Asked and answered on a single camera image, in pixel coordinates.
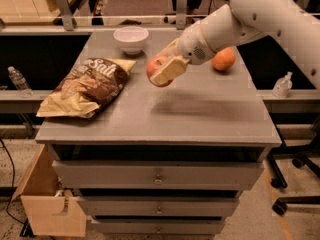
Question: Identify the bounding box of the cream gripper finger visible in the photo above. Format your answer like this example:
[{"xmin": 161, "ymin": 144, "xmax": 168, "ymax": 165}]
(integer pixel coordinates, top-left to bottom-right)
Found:
[
  {"xmin": 149, "ymin": 56, "xmax": 189, "ymax": 86},
  {"xmin": 158, "ymin": 38, "xmax": 179, "ymax": 57}
]

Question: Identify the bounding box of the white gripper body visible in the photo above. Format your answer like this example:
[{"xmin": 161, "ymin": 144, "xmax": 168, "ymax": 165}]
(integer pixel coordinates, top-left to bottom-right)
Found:
[{"xmin": 177, "ymin": 24, "xmax": 215, "ymax": 65}]

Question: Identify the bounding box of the red apple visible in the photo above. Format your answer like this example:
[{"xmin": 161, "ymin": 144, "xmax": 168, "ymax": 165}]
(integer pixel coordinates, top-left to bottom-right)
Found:
[{"xmin": 146, "ymin": 56, "xmax": 167, "ymax": 79}]

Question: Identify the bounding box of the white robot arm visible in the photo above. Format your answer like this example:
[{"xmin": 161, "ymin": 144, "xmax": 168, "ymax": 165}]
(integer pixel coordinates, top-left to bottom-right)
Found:
[{"xmin": 151, "ymin": 0, "xmax": 320, "ymax": 89}]

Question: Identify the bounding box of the brown chip bag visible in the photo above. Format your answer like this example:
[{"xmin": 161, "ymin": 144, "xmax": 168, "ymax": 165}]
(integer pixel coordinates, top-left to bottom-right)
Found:
[{"xmin": 37, "ymin": 58, "xmax": 136, "ymax": 118}]

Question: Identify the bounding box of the orange fruit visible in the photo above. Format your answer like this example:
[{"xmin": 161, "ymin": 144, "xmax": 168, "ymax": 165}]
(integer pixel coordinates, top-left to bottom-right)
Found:
[{"xmin": 211, "ymin": 47, "xmax": 236, "ymax": 71}]

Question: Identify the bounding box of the white bowl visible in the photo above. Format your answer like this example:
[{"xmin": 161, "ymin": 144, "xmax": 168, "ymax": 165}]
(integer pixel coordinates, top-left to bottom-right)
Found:
[{"xmin": 113, "ymin": 26, "xmax": 149, "ymax": 55}]

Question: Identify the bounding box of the grey drawer cabinet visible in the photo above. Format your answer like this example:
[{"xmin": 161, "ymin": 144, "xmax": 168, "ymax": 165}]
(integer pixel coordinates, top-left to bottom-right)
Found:
[{"xmin": 36, "ymin": 28, "xmax": 280, "ymax": 235}]

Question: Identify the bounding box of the clear sanitizer bottle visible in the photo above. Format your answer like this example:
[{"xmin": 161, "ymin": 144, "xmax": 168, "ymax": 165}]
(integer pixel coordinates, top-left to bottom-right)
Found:
[{"xmin": 272, "ymin": 71, "xmax": 292, "ymax": 98}]

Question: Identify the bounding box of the clear water bottle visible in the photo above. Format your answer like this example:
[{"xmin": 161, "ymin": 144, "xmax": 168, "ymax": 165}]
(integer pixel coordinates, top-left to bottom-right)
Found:
[{"xmin": 8, "ymin": 66, "xmax": 33, "ymax": 98}]

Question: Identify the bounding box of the black office chair base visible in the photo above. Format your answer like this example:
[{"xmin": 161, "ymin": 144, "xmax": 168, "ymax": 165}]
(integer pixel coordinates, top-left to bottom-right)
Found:
[{"xmin": 266, "ymin": 140, "xmax": 320, "ymax": 216}]

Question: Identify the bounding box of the open wooden drawer box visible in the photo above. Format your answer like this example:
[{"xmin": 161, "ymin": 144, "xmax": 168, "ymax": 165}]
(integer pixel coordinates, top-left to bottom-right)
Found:
[{"xmin": 13, "ymin": 145, "xmax": 86, "ymax": 237}]

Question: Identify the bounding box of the middle metal bracket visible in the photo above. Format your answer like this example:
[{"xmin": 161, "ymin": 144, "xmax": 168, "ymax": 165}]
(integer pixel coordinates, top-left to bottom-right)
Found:
[{"xmin": 176, "ymin": 0, "xmax": 187, "ymax": 30}]

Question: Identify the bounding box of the left metal bracket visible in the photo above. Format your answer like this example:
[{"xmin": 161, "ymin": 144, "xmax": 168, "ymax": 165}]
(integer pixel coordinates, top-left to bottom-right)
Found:
[{"xmin": 55, "ymin": 0, "xmax": 76, "ymax": 31}]

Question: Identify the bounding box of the black floor cable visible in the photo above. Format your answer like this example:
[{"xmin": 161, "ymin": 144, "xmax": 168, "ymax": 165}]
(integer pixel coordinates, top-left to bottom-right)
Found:
[{"xmin": 0, "ymin": 139, "xmax": 26, "ymax": 226}]

